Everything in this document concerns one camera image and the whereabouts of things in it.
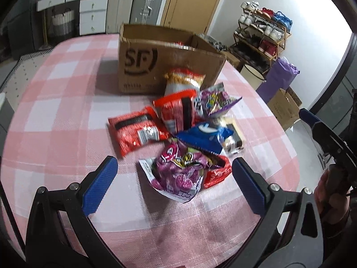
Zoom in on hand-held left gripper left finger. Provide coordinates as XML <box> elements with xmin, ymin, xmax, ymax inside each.
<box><xmin>25</xmin><ymin>156</ymin><xmax>120</xmax><ymax>268</ymax></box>

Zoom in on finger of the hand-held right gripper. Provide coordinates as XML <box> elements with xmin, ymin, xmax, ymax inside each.
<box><xmin>299</xmin><ymin>108</ymin><xmax>349</xmax><ymax>157</ymax></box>

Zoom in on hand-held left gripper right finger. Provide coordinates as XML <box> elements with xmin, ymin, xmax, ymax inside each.
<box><xmin>229</xmin><ymin>158</ymin><xmax>325</xmax><ymax>268</ymax></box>

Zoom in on blue cookie packet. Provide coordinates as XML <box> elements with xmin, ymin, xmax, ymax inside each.
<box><xmin>176</xmin><ymin>122</ymin><xmax>234</xmax><ymax>155</ymax></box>

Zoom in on large purple candy packet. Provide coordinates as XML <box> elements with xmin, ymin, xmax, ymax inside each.
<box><xmin>139</xmin><ymin>140</ymin><xmax>212</xmax><ymax>204</ymax></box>

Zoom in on brown cardboard box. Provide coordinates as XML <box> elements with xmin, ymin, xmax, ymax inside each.
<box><xmin>118</xmin><ymin>24</ymin><xmax>227</xmax><ymax>95</ymax></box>

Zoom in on person's right hand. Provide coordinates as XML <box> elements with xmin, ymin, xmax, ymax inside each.
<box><xmin>314</xmin><ymin>170</ymin><xmax>349</xmax><ymax>229</ymax></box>

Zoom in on floor cardboard box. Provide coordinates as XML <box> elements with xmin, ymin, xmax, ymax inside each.
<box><xmin>268</xmin><ymin>88</ymin><xmax>303</xmax><ymax>130</ymax></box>

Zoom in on plain red snack packet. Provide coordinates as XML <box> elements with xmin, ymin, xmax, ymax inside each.
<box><xmin>202</xmin><ymin>155</ymin><xmax>232</xmax><ymax>189</ymax></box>

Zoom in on dark chocolate box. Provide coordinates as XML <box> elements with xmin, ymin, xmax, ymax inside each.
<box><xmin>220</xmin><ymin>119</ymin><xmax>244</xmax><ymax>155</ymax></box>

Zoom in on purple bag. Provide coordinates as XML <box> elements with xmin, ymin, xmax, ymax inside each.
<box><xmin>256</xmin><ymin>57</ymin><xmax>300</xmax><ymax>104</ymax></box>

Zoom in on red black-striped snack packet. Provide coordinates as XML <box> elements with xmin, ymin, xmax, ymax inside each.
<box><xmin>153</xmin><ymin>89</ymin><xmax>197</xmax><ymax>134</ymax></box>
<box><xmin>108</xmin><ymin>107</ymin><xmax>168</xmax><ymax>157</ymax></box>

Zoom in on white round bucket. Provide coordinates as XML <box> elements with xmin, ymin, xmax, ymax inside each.
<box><xmin>240</xmin><ymin>64</ymin><xmax>265</xmax><ymax>90</ymax></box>

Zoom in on wooden shoe rack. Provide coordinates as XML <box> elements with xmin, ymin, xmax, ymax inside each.
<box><xmin>230</xmin><ymin>1</ymin><xmax>292</xmax><ymax>73</ymax></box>

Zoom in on pink checkered tablecloth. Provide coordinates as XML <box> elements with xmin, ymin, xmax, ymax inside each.
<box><xmin>0</xmin><ymin>33</ymin><xmax>300</xmax><ymax>268</ymax></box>

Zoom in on small purple candy packet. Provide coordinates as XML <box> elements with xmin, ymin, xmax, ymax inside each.
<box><xmin>195</xmin><ymin>82</ymin><xmax>243</xmax><ymax>119</ymax></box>

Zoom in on rows of shoes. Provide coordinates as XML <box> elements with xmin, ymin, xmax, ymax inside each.
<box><xmin>240</xmin><ymin>1</ymin><xmax>293</xmax><ymax>58</ymax></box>

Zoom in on white noodle snack packet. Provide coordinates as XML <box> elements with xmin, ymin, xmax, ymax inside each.
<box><xmin>164</xmin><ymin>67</ymin><xmax>206</xmax><ymax>97</ymax></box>

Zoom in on wooden door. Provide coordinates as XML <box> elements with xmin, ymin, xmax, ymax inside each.
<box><xmin>160</xmin><ymin>0</ymin><xmax>230</xmax><ymax>34</ymax></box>

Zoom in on woven laundry basket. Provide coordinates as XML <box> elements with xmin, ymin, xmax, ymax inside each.
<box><xmin>51</xmin><ymin>10</ymin><xmax>76</xmax><ymax>37</ymax></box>

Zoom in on dark cabinet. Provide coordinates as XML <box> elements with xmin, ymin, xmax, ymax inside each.
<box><xmin>7</xmin><ymin>0</ymin><xmax>46</xmax><ymax>60</ymax></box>

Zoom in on white drawer cabinet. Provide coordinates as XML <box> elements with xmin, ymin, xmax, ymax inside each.
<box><xmin>37</xmin><ymin>0</ymin><xmax>109</xmax><ymax>35</ymax></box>

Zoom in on white suitcase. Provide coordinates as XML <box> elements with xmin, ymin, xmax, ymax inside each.
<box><xmin>106</xmin><ymin>0</ymin><xmax>136</xmax><ymax>34</ymax></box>

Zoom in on silver suitcase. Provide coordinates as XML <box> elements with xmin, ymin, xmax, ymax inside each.
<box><xmin>131</xmin><ymin>0</ymin><xmax>166</xmax><ymax>25</ymax></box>

